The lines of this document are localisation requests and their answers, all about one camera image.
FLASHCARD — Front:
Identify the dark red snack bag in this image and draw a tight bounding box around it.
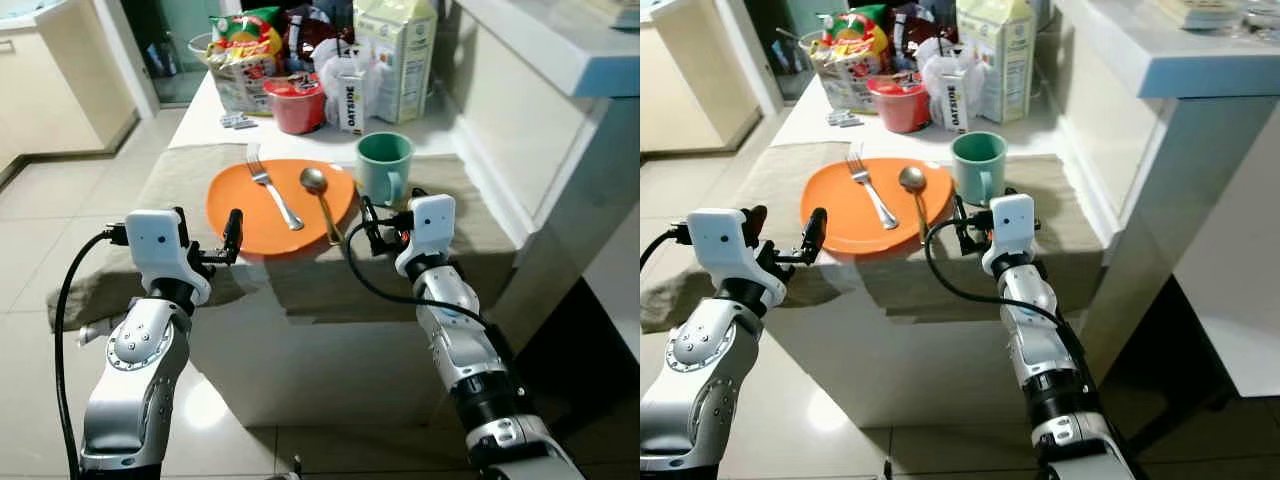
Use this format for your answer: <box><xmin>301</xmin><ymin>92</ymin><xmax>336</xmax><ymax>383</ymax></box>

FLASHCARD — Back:
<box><xmin>282</xmin><ymin>4</ymin><xmax>357</xmax><ymax>73</ymax></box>
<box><xmin>888</xmin><ymin>3</ymin><xmax>961</xmax><ymax>71</ymax></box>

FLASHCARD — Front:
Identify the orange plate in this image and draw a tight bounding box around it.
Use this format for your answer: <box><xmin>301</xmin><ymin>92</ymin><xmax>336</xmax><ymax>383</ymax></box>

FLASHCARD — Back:
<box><xmin>205</xmin><ymin>158</ymin><xmax>358</xmax><ymax>264</ymax></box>
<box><xmin>799</xmin><ymin>157</ymin><xmax>957</xmax><ymax>257</ymax></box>

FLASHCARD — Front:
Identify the white counter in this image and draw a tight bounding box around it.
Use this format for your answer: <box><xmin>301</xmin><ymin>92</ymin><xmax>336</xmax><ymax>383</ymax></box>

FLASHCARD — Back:
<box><xmin>1036</xmin><ymin>0</ymin><xmax>1280</xmax><ymax>399</ymax></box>
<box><xmin>436</xmin><ymin>0</ymin><xmax>641</xmax><ymax>363</ymax></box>

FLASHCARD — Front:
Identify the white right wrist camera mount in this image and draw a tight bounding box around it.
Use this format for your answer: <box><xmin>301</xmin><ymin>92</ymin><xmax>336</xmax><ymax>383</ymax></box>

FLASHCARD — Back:
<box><xmin>980</xmin><ymin>194</ymin><xmax>1038</xmax><ymax>278</ymax></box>
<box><xmin>394</xmin><ymin>194</ymin><xmax>458</xmax><ymax>280</ymax></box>

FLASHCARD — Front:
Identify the beige table cloth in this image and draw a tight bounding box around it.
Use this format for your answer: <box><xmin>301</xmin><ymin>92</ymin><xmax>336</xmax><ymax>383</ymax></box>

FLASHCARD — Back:
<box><xmin>46</xmin><ymin>142</ymin><xmax>519</xmax><ymax>333</ymax></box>
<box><xmin>640</xmin><ymin>142</ymin><xmax>1107</xmax><ymax>335</ymax></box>

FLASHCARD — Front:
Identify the cream cabinet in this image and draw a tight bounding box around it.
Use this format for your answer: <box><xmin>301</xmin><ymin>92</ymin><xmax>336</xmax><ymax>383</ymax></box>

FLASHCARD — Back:
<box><xmin>640</xmin><ymin>0</ymin><xmax>763</xmax><ymax>159</ymax></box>
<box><xmin>0</xmin><ymin>0</ymin><xmax>142</xmax><ymax>187</ymax></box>

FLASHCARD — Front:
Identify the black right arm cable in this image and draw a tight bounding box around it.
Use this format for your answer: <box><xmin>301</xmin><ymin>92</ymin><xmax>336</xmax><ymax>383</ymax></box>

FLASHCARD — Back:
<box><xmin>342</xmin><ymin>220</ymin><xmax>493</xmax><ymax>333</ymax></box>
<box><xmin>922</xmin><ymin>217</ymin><xmax>1067</xmax><ymax>327</ymax></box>

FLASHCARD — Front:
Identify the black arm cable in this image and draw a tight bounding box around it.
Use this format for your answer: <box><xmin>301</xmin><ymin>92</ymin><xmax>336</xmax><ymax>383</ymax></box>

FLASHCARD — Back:
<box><xmin>342</xmin><ymin>220</ymin><xmax>493</xmax><ymax>333</ymax></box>
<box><xmin>922</xmin><ymin>217</ymin><xmax>1067</xmax><ymax>327</ymax></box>
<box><xmin>640</xmin><ymin>226</ymin><xmax>693</xmax><ymax>273</ymax></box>
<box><xmin>54</xmin><ymin>227</ymin><xmax>129</xmax><ymax>480</ymax></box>

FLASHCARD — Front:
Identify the white plastic bag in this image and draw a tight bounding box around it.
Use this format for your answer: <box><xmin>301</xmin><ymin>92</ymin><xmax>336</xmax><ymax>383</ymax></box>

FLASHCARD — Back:
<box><xmin>917</xmin><ymin>38</ymin><xmax>987</xmax><ymax>123</ymax></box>
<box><xmin>312</xmin><ymin>38</ymin><xmax>391</xmax><ymax>127</ymax></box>

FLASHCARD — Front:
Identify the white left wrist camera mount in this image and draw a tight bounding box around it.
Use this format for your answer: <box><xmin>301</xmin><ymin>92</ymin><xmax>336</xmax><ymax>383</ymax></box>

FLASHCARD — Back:
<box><xmin>686</xmin><ymin>207</ymin><xmax>787</xmax><ymax>307</ymax></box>
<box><xmin>124</xmin><ymin>208</ymin><xmax>214</xmax><ymax>307</ymax></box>

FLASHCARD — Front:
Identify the dark glass door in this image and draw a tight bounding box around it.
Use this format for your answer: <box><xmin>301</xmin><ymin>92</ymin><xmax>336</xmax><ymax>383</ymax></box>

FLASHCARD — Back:
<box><xmin>120</xmin><ymin>0</ymin><xmax>217</xmax><ymax>107</ymax></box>
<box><xmin>742</xmin><ymin>0</ymin><xmax>817</xmax><ymax>101</ymax></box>

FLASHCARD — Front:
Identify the small white Oatside carton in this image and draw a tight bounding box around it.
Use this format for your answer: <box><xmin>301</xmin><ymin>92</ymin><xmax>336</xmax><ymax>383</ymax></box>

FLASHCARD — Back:
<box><xmin>934</xmin><ymin>68</ymin><xmax>970</xmax><ymax>135</ymax></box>
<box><xmin>337</xmin><ymin>58</ymin><xmax>372</xmax><ymax>137</ymax></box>

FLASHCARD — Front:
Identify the colourful snack bag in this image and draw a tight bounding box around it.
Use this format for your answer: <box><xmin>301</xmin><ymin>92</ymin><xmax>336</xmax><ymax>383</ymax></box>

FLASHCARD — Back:
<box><xmin>809</xmin><ymin>4</ymin><xmax>892</xmax><ymax>114</ymax></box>
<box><xmin>207</xmin><ymin>7</ymin><xmax>287</xmax><ymax>117</ymax></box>

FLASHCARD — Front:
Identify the large pale green carton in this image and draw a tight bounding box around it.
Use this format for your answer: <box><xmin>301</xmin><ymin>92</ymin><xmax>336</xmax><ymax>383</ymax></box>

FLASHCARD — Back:
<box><xmin>956</xmin><ymin>0</ymin><xmax>1038</xmax><ymax>126</ymax></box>
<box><xmin>352</xmin><ymin>0</ymin><xmax>439</xmax><ymax>126</ymax></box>

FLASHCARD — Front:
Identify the spoon with golden handle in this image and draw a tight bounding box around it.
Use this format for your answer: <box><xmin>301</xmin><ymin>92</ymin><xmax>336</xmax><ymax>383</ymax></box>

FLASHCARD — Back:
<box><xmin>299</xmin><ymin>166</ymin><xmax>345</xmax><ymax>247</ymax></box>
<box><xmin>897</xmin><ymin>165</ymin><xmax>932</xmax><ymax>245</ymax></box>

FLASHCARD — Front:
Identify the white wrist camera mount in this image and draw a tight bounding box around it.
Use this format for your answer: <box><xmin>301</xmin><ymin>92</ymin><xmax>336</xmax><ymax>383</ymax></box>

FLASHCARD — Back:
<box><xmin>124</xmin><ymin>208</ymin><xmax>214</xmax><ymax>307</ymax></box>
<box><xmin>394</xmin><ymin>194</ymin><xmax>458</xmax><ymax>280</ymax></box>
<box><xmin>980</xmin><ymin>194</ymin><xmax>1038</xmax><ymax>278</ymax></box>
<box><xmin>686</xmin><ymin>207</ymin><xmax>787</xmax><ymax>307</ymax></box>

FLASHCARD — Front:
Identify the red cup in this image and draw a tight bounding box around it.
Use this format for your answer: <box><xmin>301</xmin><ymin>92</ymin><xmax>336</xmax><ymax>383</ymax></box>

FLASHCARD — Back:
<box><xmin>866</xmin><ymin>72</ymin><xmax>932</xmax><ymax>135</ymax></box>
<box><xmin>262</xmin><ymin>74</ymin><xmax>328</xmax><ymax>137</ymax></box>

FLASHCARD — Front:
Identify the silver fork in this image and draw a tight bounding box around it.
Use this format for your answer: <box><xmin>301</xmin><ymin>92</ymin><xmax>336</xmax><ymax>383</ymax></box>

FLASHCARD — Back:
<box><xmin>846</xmin><ymin>142</ymin><xmax>900</xmax><ymax>232</ymax></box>
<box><xmin>245</xmin><ymin>142</ymin><xmax>305</xmax><ymax>232</ymax></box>

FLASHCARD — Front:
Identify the pale stack on counter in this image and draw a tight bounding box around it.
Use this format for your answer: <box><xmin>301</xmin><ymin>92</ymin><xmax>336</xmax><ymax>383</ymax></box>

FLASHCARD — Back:
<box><xmin>1158</xmin><ymin>0</ymin><xmax>1247</xmax><ymax>30</ymax></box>

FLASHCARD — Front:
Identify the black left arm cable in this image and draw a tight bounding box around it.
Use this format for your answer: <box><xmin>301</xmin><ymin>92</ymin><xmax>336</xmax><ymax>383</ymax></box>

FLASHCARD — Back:
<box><xmin>54</xmin><ymin>227</ymin><xmax>129</xmax><ymax>480</ymax></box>
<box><xmin>640</xmin><ymin>226</ymin><xmax>693</xmax><ymax>273</ymax></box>

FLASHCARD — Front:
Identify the green mug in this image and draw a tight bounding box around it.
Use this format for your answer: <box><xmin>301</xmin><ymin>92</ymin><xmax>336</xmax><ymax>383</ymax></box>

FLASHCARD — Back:
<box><xmin>950</xmin><ymin>130</ymin><xmax>1009</xmax><ymax>209</ymax></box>
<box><xmin>355</xmin><ymin>130</ymin><xmax>416</xmax><ymax>209</ymax></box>

